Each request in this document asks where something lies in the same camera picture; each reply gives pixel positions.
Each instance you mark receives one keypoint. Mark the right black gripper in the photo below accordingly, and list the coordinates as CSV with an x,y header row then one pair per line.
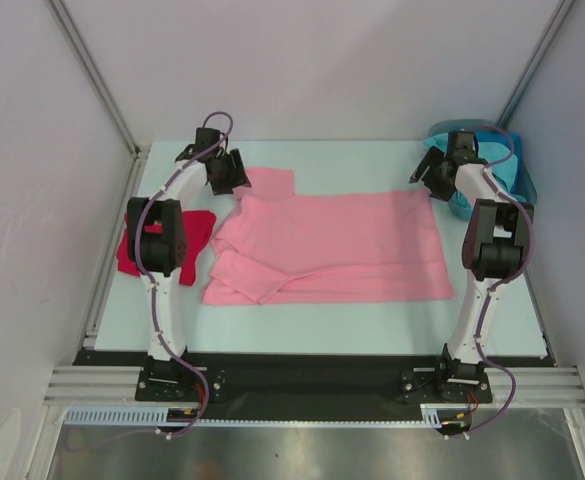
x,y
433,172

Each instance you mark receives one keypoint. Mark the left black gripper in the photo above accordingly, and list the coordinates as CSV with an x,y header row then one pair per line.
x,y
237,174

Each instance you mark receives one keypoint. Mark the pink t shirt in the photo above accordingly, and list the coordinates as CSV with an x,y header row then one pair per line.
x,y
279,247

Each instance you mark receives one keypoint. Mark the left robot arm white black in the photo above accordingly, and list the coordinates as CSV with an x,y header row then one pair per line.
x,y
157,244

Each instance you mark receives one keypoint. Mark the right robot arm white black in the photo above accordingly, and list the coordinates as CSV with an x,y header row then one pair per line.
x,y
496,250

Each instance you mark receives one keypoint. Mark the teal plastic basket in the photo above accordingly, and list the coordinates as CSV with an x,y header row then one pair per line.
x,y
438,137

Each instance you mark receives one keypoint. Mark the red folded t shirt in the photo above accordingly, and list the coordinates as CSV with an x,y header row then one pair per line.
x,y
199,226

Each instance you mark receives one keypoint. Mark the light blue t shirt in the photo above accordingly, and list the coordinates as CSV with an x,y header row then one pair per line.
x,y
461,208

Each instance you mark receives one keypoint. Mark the dark blue t shirt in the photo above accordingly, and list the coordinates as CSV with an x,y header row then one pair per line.
x,y
494,146

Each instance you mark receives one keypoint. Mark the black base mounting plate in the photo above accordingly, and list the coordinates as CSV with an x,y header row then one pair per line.
x,y
296,386

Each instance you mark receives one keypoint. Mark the left aluminium frame post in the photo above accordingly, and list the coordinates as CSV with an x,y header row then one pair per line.
x,y
86,61

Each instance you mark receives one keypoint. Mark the aluminium frame post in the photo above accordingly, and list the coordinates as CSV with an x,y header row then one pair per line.
x,y
86,61
554,27

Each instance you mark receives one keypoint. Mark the right aluminium frame post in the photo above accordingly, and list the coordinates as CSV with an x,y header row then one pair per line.
x,y
554,27

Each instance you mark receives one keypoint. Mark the slotted cable duct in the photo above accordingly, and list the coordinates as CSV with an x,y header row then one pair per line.
x,y
172,417

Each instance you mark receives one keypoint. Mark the aluminium rail front right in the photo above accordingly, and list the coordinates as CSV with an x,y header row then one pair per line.
x,y
540,436

